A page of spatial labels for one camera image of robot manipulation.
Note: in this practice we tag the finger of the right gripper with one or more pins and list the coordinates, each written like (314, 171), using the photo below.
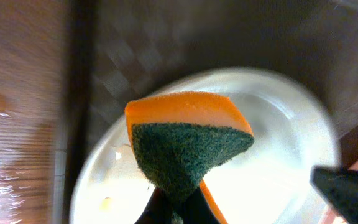
(340, 188)

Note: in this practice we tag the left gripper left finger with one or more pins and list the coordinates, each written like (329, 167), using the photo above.
(158, 209)

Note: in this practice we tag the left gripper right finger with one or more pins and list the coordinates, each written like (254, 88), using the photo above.
(195, 210)

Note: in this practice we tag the green and orange sponge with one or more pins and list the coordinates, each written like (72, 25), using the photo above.
(178, 138)

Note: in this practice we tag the pale green plate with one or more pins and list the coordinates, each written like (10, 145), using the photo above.
(269, 183)

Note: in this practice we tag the brown plastic serving tray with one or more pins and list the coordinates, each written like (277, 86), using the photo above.
(125, 49)

